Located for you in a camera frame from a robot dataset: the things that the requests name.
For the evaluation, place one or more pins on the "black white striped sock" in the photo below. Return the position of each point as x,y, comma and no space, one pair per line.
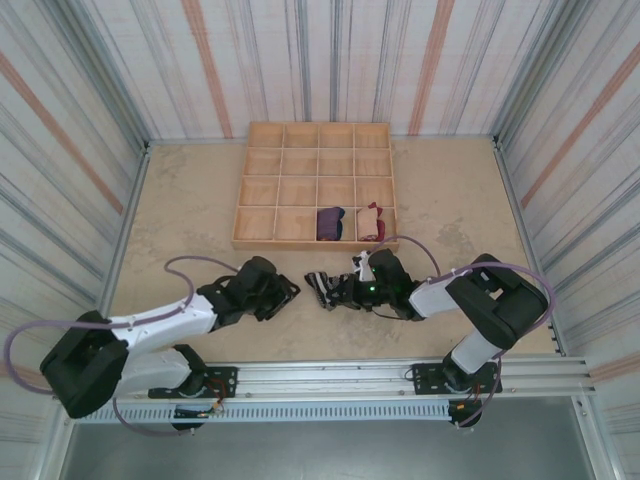
322,287

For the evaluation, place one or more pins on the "purple sock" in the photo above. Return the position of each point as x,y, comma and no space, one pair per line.
330,225

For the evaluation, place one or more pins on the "beige purple-striped sock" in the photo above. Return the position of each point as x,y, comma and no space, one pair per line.
369,225

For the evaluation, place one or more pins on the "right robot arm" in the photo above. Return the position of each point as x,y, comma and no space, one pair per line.
432,300

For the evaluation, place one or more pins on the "wooden compartment tray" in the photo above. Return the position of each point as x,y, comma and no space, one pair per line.
300,170

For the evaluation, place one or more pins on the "aluminium side profile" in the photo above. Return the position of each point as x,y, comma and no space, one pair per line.
515,200
134,200

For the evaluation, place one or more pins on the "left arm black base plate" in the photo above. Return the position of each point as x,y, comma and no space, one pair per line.
225,375

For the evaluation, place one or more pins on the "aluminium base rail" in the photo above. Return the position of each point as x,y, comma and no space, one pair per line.
325,375

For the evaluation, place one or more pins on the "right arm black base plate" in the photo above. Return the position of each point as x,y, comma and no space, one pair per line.
422,372

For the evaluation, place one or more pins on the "black round mount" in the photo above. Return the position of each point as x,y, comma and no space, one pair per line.
462,417
187,427

